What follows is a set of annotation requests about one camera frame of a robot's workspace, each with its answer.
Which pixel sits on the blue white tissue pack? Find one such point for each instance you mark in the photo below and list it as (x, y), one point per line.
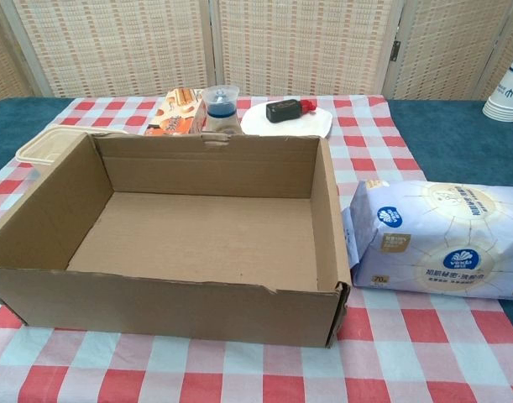
(441, 235)

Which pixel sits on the open brown cardboard box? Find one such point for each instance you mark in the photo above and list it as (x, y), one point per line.
(197, 302)

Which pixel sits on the orange snack box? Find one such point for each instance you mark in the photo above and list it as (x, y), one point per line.
(176, 113)

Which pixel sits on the beige plastic food container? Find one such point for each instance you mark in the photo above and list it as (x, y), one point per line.
(42, 144)

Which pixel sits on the white round plate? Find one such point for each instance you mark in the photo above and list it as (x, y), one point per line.
(291, 127)

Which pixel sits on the black bottle with red cap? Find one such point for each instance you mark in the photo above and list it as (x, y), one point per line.
(283, 111)

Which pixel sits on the clear plastic measuring cup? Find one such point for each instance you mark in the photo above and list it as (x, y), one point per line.
(220, 114)

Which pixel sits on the red white checkered tablecloth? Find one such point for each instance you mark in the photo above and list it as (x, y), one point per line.
(239, 369)

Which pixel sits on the dark blue table cover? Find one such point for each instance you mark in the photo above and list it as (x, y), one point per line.
(449, 138)

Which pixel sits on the metal screen hinge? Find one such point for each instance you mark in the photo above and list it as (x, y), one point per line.
(396, 50)

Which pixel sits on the woven bamboo folding screen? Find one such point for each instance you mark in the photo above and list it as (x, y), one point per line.
(121, 42)

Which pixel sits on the stack of white paper cups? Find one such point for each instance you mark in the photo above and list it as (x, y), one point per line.
(508, 92)

